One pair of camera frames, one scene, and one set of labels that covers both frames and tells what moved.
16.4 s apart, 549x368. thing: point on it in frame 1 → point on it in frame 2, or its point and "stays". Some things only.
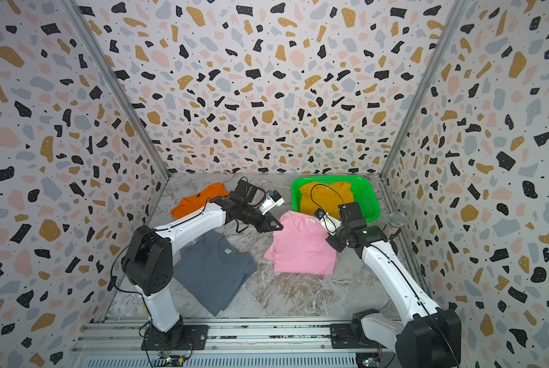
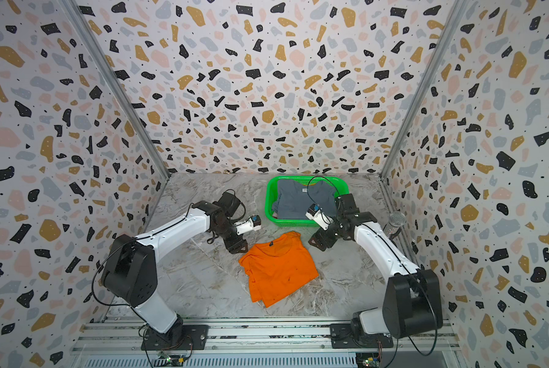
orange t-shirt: [197, 201] → [276, 267]
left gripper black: [267, 224] → [238, 245]
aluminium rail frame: [229, 346] stays
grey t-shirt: [213, 268] → [294, 197]
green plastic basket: [363, 192] → [342, 189]
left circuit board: [169, 361] stays
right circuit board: [368, 359] stays
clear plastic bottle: [396, 220] stays
